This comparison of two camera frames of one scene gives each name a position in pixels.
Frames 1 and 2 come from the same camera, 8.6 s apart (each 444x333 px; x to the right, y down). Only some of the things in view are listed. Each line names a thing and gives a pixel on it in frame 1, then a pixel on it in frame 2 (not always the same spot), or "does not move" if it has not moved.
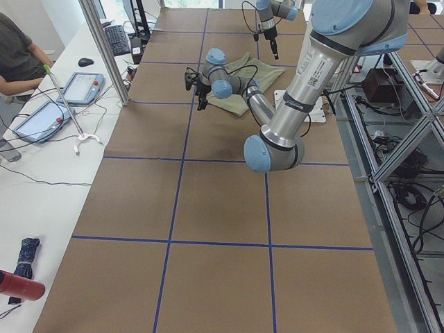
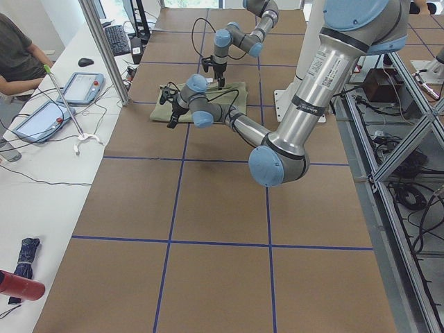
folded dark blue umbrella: x=24 y=266 does not move
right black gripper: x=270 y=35 to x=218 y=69
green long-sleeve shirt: x=245 y=66 to x=234 y=94
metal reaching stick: x=47 y=68 does not move
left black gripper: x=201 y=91 to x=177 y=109
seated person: x=22 y=62 does not move
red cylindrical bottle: x=20 y=287 does not move
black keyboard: x=116 y=37 does not move
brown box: x=383 y=85 does not move
